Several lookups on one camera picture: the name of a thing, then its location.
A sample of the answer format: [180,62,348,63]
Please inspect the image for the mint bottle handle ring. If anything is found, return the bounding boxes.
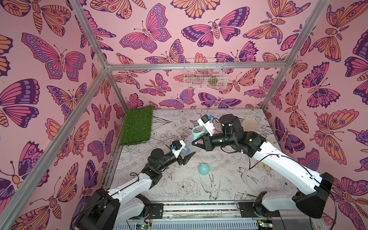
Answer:
[191,126,207,141]

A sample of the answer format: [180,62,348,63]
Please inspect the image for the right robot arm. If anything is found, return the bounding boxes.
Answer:
[192,114,334,219]

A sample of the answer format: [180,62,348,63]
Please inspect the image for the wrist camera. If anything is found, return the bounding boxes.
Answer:
[198,115,215,136]
[171,140,186,158]

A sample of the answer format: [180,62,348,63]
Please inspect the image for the white wire basket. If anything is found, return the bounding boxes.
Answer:
[183,62,228,90]

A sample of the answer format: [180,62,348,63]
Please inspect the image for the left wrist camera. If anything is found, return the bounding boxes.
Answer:
[171,140,186,158]

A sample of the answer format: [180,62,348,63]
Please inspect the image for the green artificial grass mat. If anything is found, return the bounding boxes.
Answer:
[119,106,154,146]

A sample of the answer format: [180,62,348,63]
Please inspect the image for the beige glove green fingers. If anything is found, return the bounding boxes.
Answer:
[241,117,260,133]

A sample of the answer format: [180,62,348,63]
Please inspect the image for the mint bottle cap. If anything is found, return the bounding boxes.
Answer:
[198,163,210,176]

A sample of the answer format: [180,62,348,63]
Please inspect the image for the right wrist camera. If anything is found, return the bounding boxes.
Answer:
[198,115,215,136]

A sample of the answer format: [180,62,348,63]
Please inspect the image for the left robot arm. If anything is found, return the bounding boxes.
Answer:
[71,149,195,230]

